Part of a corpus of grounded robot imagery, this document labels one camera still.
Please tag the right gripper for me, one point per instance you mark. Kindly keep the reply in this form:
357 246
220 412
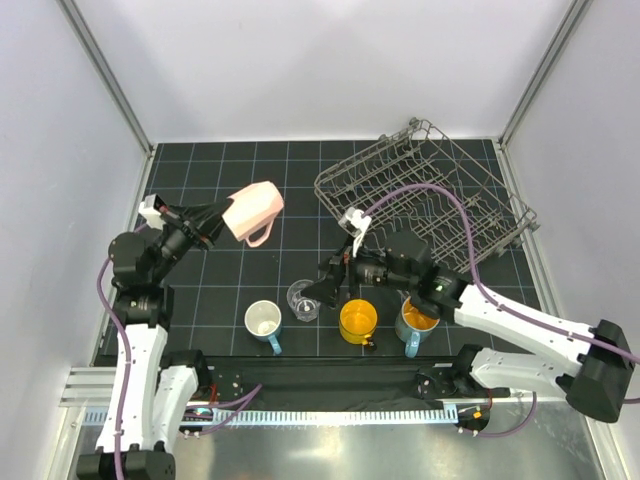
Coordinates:
345 261

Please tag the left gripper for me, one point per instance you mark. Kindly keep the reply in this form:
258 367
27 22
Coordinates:
200 224

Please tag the yellow mug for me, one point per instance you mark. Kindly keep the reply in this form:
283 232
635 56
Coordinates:
358 320

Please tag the pink faceted mug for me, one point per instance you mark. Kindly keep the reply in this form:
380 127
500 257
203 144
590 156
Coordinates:
251 215

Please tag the blue floral mug white inside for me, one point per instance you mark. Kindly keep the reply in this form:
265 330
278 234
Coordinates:
263 320

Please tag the blue mug orange inside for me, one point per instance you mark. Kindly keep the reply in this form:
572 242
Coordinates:
412 327

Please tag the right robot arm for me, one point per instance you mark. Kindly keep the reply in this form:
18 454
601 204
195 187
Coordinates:
589 366

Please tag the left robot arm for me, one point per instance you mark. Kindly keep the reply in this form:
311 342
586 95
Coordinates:
151 387

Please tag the clear drinking glass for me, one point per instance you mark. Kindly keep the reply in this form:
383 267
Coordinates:
304 309

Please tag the black grid cutting mat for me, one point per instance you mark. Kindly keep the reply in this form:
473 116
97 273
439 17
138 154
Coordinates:
213 289

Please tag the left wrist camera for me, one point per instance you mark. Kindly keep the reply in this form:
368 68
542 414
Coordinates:
151 209

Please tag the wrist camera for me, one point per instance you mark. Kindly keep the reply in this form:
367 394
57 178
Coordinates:
151 209
356 223

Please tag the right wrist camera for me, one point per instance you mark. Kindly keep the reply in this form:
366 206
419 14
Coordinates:
356 223

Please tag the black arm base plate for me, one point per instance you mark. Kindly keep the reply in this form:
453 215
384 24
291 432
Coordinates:
330 384

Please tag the grey wire dish rack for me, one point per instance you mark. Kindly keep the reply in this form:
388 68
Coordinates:
422 153

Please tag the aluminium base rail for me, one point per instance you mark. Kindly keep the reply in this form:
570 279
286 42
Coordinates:
88 386

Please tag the left aluminium frame post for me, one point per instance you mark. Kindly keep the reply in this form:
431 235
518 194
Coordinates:
88 42

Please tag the aluminium frame post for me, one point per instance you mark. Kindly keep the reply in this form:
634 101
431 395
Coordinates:
88 42
560 39

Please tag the white slotted cable duct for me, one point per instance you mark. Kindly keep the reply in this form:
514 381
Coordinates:
253 418

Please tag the right aluminium frame post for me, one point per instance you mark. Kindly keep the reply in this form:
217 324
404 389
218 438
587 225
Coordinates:
560 39

